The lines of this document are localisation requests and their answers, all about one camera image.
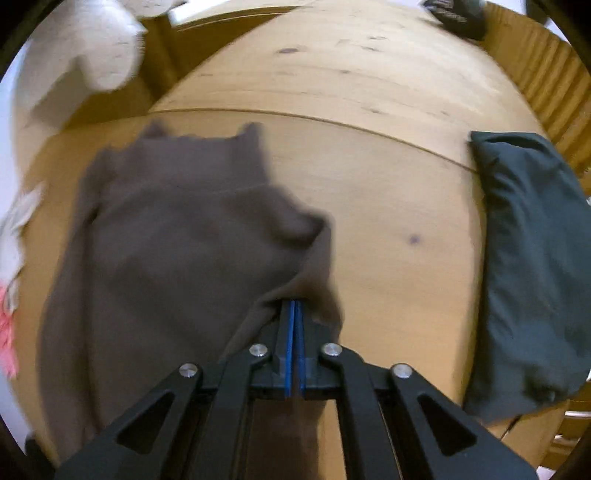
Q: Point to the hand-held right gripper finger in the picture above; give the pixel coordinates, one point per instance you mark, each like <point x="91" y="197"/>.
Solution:
<point x="289" y="350"/>
<point x="298" y="350"/>

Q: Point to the brown sweater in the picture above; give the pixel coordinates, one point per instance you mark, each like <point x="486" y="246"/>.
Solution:
<point x="175" y="258"/>

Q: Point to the dark teal folded garment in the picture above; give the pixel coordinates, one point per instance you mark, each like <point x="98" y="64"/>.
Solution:
<point x="531" y="277"/>

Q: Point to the pink garment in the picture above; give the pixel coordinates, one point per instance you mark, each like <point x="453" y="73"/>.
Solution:
<point x="7" y="332"/>

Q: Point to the white garment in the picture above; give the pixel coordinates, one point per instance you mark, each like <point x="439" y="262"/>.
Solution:
<point x="18" y="221"/>

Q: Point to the white lace cloth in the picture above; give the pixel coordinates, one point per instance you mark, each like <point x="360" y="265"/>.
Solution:
<point x="83" y="50"/>

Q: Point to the wooden chair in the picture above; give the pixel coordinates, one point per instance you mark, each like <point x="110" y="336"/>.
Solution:
<point x="535" y="69"/>

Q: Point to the black object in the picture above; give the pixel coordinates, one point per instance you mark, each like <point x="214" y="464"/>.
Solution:
<point x="457" y="18"/>

